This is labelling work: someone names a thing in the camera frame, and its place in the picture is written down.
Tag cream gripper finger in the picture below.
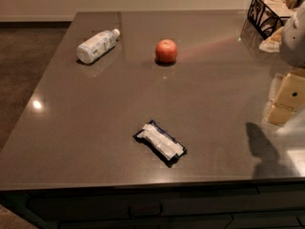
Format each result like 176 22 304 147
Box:
274 73 305 110
266 103 295 126

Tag blue rxbar blueberry bar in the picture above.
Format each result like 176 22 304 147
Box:
133 119 187 167

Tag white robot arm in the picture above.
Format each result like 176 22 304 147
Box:
264 5 305 127

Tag red apple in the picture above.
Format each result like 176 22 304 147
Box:
155 39 177 64

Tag napkins in basket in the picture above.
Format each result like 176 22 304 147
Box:
261 0 298 17

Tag white plastic bottle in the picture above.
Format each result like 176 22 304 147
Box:
76 29 120 64

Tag black wire basket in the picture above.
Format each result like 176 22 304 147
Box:
247 0 305 39

